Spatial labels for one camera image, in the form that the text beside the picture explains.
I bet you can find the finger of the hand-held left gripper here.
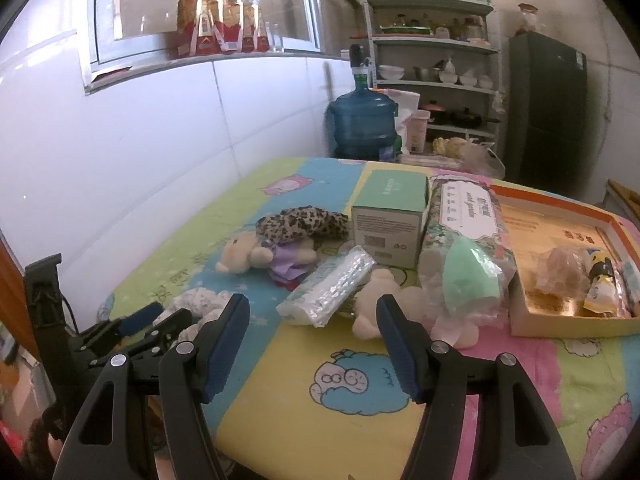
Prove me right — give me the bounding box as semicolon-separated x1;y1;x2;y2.
80;301;166;356
127;307;195;361

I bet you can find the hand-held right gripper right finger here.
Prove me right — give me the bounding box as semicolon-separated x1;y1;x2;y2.
376;294;573;480

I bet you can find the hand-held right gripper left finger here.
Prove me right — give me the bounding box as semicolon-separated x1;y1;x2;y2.
52;292;251;480

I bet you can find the white floral scrunchie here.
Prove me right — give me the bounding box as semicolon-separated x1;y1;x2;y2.
160;287;231;333

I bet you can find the cream plush bear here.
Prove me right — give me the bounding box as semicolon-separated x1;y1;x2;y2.
352;268;481;351

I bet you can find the plush bear purple dress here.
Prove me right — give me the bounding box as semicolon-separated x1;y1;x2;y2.
216;230;321;288

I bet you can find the pale blue tissue pack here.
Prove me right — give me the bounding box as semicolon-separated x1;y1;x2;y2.
276;245;378;328

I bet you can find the bagged green sponge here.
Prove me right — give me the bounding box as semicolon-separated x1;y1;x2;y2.
420;235;516;321

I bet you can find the leopard print scrunchie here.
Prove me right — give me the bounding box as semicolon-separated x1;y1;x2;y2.
256;205;351;243

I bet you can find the bagged beige soft ball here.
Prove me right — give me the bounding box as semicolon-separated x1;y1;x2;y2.
532;246;593;306

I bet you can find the orange rimmed box tray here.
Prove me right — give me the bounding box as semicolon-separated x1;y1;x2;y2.
487;183;640;338

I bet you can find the yellow and black packet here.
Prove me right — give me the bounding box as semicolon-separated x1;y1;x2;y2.
582;247;633;318

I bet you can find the brown wooden board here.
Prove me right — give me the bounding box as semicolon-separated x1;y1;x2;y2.
0;230;41;361

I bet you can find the green and white carton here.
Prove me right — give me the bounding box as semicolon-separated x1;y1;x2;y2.
351;170;431;270

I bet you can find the floral tissue package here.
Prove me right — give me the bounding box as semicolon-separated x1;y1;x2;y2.
419;176;518;306

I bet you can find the clear plastic bag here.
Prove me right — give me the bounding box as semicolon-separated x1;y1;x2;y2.
432;137;506;178

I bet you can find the white plastic container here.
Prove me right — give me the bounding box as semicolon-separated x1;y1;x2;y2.
404;110;431;156

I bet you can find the blue water jug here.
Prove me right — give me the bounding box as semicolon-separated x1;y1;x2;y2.
326;87;400;160

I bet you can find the red lidded pot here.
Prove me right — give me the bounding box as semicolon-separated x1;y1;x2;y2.
420;100;451;126

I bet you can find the black wok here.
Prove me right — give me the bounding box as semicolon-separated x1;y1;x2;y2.
450;107;501;129

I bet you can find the red flat item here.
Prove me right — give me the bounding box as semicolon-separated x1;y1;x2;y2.
92;66;133;81

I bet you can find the wooden side counter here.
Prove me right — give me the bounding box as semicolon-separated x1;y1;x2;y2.
605;179;640;222

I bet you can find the dark refrigerator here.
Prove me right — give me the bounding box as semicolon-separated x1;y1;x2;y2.
502;30;588;191

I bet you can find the water jug pump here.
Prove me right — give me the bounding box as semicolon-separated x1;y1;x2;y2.
348;44;373;90

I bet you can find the amber bottle red label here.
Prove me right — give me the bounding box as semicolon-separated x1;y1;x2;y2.
222;0;247;54
177;0;211;57
202;0;227;54
242;0;271;53

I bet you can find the grey metal shelf rack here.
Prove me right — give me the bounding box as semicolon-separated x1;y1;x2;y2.
364;0;502;153

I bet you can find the grey framed window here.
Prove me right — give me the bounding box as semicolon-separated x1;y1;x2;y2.
82;0;323;94

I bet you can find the glass jar with lid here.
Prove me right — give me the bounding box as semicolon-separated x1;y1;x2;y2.
517;2;540;36

